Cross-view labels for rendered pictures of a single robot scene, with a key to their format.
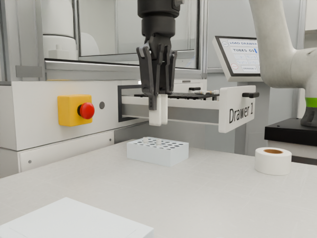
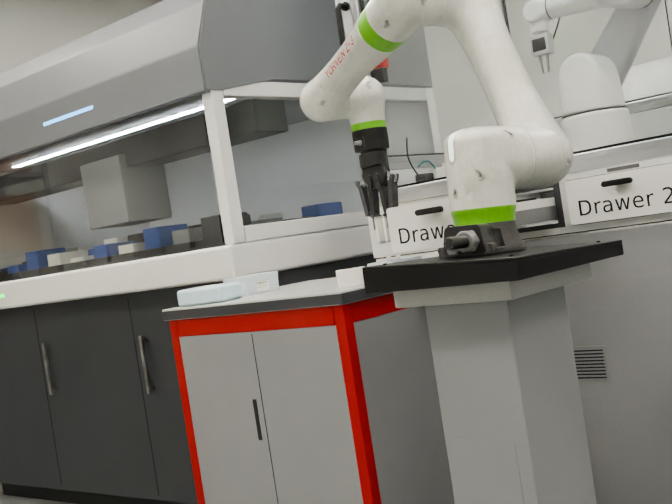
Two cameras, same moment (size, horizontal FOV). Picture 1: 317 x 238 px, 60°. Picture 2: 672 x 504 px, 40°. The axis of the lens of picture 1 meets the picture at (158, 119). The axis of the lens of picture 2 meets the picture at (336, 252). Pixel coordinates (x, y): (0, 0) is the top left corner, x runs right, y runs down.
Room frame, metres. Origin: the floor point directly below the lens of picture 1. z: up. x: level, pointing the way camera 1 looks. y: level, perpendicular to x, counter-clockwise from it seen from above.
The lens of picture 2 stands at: (0.84, -2.39, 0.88)
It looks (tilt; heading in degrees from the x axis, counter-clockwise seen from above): 1 degrees down; 98
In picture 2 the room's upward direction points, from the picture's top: 9 degrees counter-clockwise
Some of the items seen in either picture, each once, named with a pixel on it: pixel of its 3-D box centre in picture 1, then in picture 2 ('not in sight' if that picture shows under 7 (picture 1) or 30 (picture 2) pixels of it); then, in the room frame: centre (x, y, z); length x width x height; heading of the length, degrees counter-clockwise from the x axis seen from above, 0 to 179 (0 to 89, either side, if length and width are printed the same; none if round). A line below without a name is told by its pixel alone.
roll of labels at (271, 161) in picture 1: (272, 160); (351, 277); (0.56, -0.24, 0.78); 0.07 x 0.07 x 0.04
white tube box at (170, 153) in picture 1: (157, 150); (395, 266); (0.64, 0.00, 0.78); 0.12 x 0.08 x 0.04; 56
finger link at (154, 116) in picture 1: (154, 110); (380, 229); (0.62, 0.01, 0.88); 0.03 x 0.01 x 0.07; 56
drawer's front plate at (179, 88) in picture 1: (187, 96); (625, 194); (1.22, -0.13, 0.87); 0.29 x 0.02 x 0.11; 148
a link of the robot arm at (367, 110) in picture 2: not in sight; (362, 103); (0.62, 0.00, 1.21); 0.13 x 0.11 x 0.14; 39
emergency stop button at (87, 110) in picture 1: (86, 110); not in sight; (0.65, 0.17, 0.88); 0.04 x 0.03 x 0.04; 148
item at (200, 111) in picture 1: (175, 105); (487, 219); (0.89, -0.06, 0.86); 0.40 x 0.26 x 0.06; 58
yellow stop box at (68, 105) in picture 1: (76, 109); not in sight; (0.67, 0.20, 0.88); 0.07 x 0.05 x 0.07; 148
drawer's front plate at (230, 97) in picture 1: (239, 106); (440, 223); (0.78, -0.23, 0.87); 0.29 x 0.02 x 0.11; 148
